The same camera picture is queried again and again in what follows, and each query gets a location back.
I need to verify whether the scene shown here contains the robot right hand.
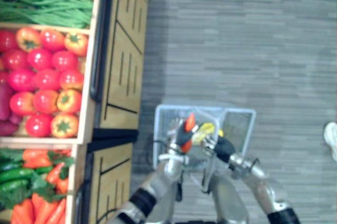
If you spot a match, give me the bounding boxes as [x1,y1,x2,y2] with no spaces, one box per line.
[201,133,237,164]

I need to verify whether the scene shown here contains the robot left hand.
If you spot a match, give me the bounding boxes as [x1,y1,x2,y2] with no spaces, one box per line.
[168,118,200,154]

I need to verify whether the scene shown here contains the pale blue wire shopping basket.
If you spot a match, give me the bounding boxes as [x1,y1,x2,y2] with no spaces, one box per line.
[152,104,257,173]

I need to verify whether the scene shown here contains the yellow vegetable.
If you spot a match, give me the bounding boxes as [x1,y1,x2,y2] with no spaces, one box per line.
[193,122,225,146]

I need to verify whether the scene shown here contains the silver robot right leg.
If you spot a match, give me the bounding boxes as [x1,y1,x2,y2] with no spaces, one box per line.
[210,173,250,224]

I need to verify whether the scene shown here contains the silver robot leg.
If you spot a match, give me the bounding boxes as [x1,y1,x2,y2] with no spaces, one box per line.
[210,173,250,224]
[152,189,176,224]

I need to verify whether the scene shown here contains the silver robot left leg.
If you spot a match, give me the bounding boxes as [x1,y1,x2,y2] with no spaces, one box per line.
[152,189,176,224]

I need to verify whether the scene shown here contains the wooden display cabinet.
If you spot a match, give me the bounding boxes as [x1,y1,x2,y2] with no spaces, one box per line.
[86,0,150,224]

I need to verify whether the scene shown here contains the wooden crate of tomatoes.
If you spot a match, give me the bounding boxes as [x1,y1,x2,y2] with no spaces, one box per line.
[0,22,97,145]

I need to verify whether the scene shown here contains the person's white shoe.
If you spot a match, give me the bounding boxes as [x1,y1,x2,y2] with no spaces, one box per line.
[323,122,337,162]

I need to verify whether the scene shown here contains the orange tomato with green stem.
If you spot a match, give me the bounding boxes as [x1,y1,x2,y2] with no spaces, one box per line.
[64,32,89,57]
[56,89,83,115]
[50,113,80,139]
[15,27,43,53]

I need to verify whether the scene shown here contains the red tomato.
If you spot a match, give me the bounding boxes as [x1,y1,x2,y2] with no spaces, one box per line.
[26,47,53,72]
[2,48,28,71]
[39,28,66,52]
[9,91,36,116]
[0,30,18,53]
[34,68,62,92]
[32,89,60,115]
[7,67,36,92]
[25,113,53,138]
[51,50,79,73]
[58,69,84,92]

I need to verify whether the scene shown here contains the wooden crate of carrots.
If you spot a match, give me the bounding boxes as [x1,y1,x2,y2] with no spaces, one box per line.
[0,143,88,224]

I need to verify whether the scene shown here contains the green cucumber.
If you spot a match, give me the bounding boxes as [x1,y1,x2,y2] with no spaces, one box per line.
[0,168,35,184]
[0,179,29,193]
[34,165,55,175]

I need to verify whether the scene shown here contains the wooden crate of beans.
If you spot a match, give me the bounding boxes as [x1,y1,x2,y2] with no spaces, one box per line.
[0,0,104,35]

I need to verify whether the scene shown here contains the purple sweet potato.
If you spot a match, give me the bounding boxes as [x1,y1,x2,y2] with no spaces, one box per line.
[0,120,19,137]
[0,83,14,121]

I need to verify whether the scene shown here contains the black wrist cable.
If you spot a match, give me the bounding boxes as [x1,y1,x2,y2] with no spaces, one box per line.
[152,140,183,155]

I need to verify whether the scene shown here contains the black metal rail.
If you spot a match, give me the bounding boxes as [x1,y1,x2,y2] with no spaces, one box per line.
[88,0,113,103]
[74,181,88,224]

